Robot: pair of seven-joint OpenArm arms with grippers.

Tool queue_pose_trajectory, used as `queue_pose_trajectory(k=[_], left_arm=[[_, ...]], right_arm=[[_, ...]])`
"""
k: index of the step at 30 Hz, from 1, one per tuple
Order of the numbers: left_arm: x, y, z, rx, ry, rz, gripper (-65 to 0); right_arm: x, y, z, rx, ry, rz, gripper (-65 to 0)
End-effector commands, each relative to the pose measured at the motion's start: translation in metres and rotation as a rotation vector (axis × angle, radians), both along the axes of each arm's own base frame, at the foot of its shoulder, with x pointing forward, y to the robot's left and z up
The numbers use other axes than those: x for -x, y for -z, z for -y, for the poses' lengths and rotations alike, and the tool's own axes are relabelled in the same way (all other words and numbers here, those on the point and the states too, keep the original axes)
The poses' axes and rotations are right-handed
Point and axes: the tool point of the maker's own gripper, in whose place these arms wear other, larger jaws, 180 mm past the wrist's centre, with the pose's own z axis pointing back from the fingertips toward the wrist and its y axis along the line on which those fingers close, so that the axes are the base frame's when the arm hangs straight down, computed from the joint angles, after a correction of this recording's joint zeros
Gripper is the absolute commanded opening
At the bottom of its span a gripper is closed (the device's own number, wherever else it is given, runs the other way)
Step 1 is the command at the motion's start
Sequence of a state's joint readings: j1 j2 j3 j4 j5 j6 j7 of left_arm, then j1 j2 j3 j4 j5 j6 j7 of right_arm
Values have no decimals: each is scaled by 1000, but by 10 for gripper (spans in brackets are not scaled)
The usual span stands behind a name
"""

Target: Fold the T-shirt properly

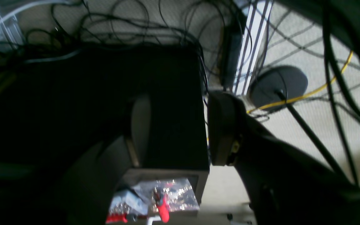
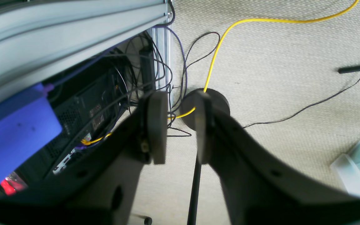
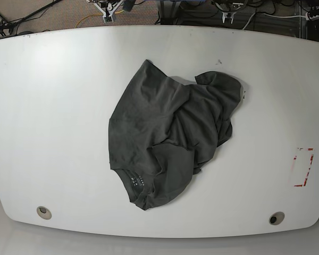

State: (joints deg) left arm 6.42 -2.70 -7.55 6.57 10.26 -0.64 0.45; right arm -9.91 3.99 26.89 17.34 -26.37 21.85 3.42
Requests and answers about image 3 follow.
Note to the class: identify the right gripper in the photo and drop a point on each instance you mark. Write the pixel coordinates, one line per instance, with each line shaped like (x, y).
(108, 8)

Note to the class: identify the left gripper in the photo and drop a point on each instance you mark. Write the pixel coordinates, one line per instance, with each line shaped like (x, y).
(229, 9)

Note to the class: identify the dark grey T-shirt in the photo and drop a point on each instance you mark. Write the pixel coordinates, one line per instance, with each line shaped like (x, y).
(162, 132)

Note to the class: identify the white power strip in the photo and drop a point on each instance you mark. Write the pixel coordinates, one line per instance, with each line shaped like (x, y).
(312, 14)

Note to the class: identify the red tape rectangle marking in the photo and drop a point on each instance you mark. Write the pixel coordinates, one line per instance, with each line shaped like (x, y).
(301, 166)

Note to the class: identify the aluminium frame base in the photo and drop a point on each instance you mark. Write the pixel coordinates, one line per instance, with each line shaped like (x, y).
(195, 13)

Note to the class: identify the right table cable grommet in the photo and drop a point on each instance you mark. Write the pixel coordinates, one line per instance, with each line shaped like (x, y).
(276, 218)

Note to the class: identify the table cable grommet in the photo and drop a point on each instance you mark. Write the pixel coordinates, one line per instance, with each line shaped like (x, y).
(44, 213)
(276, 218)

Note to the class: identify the left table cable grommet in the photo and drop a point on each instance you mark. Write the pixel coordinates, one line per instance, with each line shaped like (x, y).
(44, 213)

